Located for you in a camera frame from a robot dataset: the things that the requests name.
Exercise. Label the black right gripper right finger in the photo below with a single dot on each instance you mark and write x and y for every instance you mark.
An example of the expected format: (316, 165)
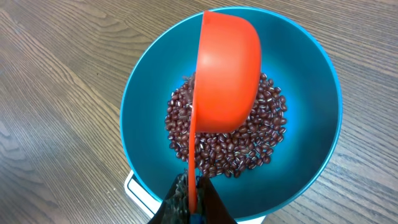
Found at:
(214, 211)

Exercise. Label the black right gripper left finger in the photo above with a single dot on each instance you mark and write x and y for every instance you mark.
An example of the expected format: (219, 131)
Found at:
(174, 208)

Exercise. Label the red measuring scoop blue handle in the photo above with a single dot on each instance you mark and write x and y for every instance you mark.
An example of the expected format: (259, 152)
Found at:
(226, 81)

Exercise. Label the white kitchen scale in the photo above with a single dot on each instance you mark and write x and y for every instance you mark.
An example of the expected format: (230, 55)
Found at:
(149, 197)

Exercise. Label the red beans in bowl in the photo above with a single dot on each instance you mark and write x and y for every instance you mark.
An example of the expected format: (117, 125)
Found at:
(247, 147)

